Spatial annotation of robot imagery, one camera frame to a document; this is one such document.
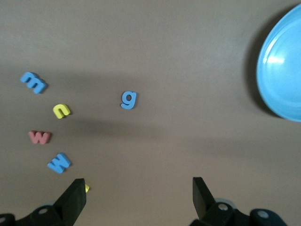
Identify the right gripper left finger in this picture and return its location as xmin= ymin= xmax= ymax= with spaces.
xmin=0 ymin=178 xmax=87 ymax=226

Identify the red foam small w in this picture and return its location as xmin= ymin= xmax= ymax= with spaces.
xmin=28 ymin=130 xmax=52 ymax=145

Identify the blue foam small g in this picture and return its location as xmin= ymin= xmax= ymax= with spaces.
xmin=120 ymin=91 xmax=138 ymax=110

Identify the yellow foam small n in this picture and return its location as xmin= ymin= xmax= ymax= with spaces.
xmin=53 ymin=103 xmax=71 ymax=119

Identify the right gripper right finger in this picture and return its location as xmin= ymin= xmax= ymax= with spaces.
xmin=190 ymin=177 xmax=288 ymax=226

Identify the blue foam capital W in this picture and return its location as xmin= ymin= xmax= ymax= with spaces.
xmin=47 ymin=152 xmax=71 ymax=174

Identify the blue foam small m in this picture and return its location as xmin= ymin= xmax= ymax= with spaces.
xmin=20 ymin=72 xmax=48 ymax=94

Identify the blue round plate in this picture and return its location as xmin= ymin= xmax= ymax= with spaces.
xmin=256 ymin=3 xmax=301 ymax=122

